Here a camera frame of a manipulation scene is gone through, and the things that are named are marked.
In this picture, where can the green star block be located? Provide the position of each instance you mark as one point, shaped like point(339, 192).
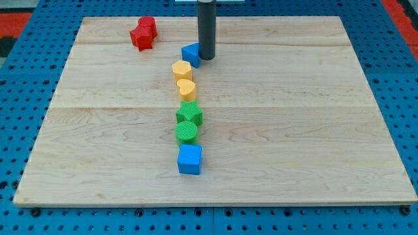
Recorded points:
point(190, 111)

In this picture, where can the green cylinder block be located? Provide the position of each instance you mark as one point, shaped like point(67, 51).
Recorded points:
point(186, 133)

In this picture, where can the yellow heart block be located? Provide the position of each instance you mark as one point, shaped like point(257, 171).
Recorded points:
point(187, 90)

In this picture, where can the blue cube block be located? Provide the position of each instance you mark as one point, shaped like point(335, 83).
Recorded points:
point(189, 159)

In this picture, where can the yellow hexagon block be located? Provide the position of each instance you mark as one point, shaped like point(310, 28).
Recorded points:
point(182, 70)

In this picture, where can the blue triangle block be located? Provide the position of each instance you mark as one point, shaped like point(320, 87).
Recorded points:
point(190, 53)

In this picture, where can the light wooden board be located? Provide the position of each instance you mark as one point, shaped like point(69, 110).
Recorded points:
point(289, 119)

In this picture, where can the red star block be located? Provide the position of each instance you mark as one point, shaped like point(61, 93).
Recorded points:
point(142, 38)

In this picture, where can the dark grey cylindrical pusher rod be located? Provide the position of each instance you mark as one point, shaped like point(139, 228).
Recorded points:
point(206, 15)

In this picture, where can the red cylinder block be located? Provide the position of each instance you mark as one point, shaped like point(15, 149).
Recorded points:
point(148, 22)

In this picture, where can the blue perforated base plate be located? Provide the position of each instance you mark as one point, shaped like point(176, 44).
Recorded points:
point(31, 72)

